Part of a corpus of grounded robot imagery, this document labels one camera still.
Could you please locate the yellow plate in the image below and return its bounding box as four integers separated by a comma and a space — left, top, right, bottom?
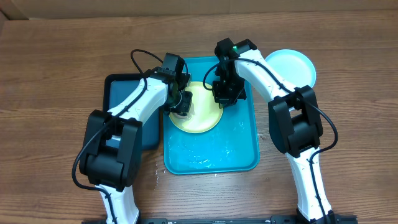
169, 82, 223, 134

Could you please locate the light blue plate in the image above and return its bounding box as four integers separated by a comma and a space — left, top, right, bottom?
265, 49, 317, 88

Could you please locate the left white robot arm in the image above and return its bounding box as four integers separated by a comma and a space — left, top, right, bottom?
72, 67, 192, 223

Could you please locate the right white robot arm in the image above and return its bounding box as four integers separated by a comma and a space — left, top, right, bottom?
211, 39, 338, 223

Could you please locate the teal plastic tray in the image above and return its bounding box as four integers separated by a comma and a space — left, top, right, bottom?
162, 55, 261, 175

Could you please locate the black water tray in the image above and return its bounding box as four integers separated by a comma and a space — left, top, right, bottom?
103, 73, 160, 151

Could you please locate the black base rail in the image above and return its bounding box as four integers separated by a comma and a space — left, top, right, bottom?
81, 215, 358, 224

